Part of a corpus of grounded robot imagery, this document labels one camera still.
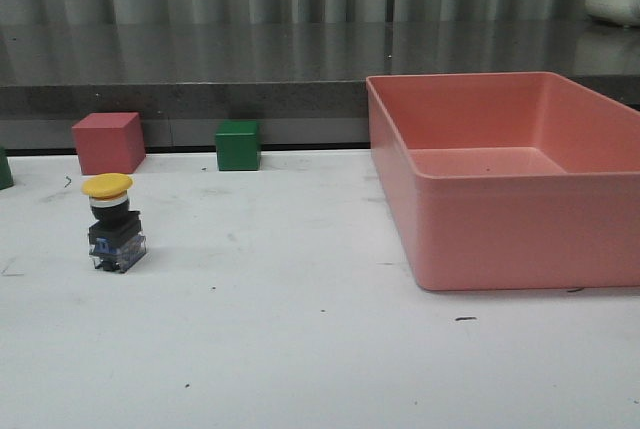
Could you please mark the yellow mushroom push button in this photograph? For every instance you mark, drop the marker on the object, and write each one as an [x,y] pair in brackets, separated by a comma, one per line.
[116,239]

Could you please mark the green cube block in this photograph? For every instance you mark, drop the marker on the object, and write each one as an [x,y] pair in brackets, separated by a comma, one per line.
[238,146]

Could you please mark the pink plastic bin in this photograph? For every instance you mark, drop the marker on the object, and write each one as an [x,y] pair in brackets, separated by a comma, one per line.
[522,180]

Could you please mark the pink cube block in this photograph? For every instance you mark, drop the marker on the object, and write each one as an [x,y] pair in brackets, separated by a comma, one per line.
[109,143]

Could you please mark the dark green block at edge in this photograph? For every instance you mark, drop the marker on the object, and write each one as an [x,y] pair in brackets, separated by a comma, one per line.
[6,177]

